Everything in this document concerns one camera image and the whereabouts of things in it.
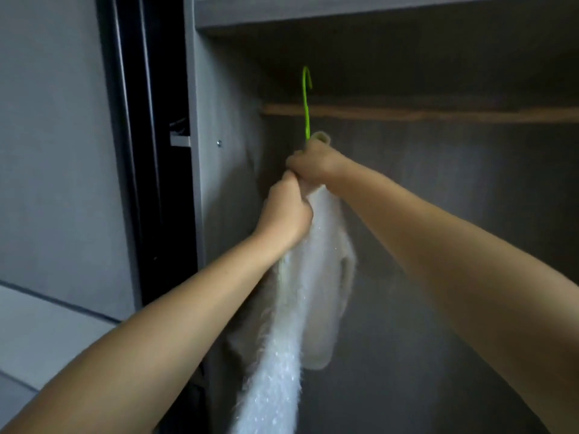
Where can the person's left hand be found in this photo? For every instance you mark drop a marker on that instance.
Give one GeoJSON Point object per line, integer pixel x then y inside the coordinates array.
{"type": "Point", "coordinates": [288, 217]}

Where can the person's right hand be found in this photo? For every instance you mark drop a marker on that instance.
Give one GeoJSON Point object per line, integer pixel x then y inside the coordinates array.
{"type": "Point", "coordinates": [318, 164]}

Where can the green hanger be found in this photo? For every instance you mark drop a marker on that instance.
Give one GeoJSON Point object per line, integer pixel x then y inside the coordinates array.
{"type": "Point", "coordinates": [307, 108]}

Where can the white fluffy sweater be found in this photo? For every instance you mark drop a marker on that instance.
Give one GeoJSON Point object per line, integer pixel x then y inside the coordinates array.
{"type": "Point", "coordinates": [312, 293]}

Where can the grey wardrobe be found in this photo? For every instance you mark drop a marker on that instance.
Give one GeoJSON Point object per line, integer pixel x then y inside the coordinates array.
{"type": "Point", "coordinates": [434, 375]}

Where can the person's left forearm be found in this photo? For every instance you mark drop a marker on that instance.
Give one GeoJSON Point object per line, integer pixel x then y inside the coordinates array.
{"type": "Point", "coordinates": [136, 348]}

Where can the person's right forearm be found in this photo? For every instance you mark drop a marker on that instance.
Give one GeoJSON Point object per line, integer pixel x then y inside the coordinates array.
{"type": "Point", "coordinates": [470, 266]}

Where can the wooden hanging rod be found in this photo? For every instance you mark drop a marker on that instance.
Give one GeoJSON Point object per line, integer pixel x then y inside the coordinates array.
{"type": "Point", "coordinates": [434, 114]}

